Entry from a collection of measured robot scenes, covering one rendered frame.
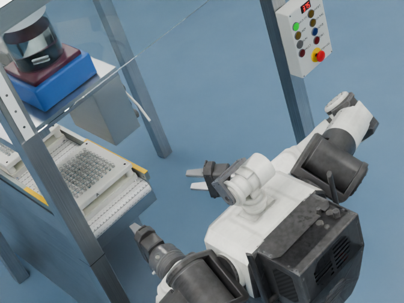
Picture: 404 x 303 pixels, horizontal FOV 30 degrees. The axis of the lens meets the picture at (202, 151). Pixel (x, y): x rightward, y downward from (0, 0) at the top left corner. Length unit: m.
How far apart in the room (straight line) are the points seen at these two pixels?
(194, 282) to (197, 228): 1.94
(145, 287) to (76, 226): 0.68
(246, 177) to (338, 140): 0.31
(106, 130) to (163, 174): 1.61
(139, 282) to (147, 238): 0.81
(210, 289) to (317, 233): 0.25
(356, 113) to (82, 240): 0.89
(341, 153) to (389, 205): 1.62
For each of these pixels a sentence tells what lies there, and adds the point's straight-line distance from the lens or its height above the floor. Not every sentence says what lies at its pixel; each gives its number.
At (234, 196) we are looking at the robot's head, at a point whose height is 1.36.
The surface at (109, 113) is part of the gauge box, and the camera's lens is 2.24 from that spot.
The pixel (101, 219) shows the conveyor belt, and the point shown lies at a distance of 2.41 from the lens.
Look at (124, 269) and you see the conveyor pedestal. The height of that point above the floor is 0.53.
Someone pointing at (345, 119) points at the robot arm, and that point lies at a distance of 1.90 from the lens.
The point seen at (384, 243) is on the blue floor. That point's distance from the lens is 3.24.
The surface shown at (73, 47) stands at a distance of 2.03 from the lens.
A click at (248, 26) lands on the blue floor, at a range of 4.76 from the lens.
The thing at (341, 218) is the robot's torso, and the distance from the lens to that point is 1.62.
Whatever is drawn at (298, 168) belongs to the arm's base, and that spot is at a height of 1.26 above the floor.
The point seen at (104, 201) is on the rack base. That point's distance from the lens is 2.43.
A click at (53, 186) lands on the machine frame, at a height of 1.18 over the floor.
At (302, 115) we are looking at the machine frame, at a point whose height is 0.70.
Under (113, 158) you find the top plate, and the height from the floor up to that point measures 0.96.
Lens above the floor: 2.44
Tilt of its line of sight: 39 degrees down
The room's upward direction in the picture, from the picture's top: 20 degrees counter-clockwise
